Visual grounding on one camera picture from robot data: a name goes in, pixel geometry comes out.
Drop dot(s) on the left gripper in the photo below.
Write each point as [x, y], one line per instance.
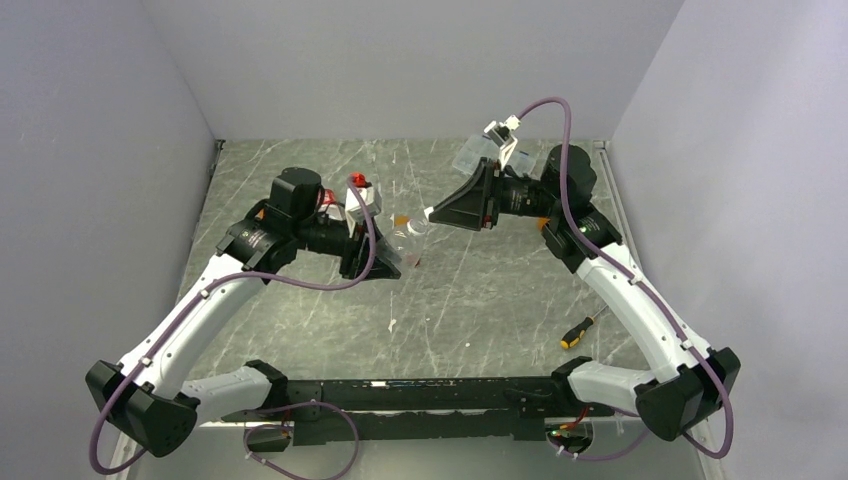
[357, 254]

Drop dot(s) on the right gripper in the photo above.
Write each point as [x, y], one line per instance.
[467, 208]

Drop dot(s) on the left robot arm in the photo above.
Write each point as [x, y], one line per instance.
[147, 395]

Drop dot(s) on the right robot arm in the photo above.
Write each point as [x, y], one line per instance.
[687, 380]

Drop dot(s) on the clear red-label water bottle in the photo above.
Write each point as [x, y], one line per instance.
[331, 206]

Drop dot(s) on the clear plastic organizer box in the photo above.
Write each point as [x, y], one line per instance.
[479, 146]

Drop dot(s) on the black yellow screwdriver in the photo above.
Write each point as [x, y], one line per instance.
[576, 333]

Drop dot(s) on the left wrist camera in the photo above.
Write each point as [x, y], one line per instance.
[362, 201]

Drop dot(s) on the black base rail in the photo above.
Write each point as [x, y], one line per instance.
[523, 408]

